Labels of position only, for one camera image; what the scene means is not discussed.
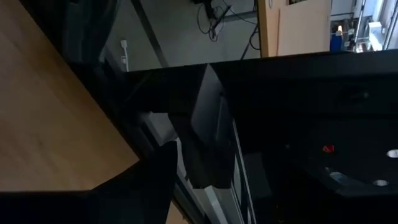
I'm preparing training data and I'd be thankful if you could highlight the grey desk leg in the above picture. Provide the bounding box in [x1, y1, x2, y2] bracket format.
[214, 4, 259, 32]

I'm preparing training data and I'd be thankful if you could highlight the black pegboard tool cart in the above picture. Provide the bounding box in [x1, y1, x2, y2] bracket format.
[124, 49, 398, 224]

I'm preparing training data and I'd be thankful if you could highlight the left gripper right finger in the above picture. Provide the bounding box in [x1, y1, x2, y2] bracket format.
[243, 152, 398, 224]

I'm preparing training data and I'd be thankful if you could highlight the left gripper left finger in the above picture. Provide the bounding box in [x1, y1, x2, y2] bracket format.
[0, 141, 178, 224]

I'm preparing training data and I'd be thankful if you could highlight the silver black spirit level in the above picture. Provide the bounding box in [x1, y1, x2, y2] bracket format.
[136, 63, 257, 224]

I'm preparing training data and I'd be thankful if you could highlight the light wooden desk top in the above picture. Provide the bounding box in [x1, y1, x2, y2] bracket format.
[257, 0, 332, 58]

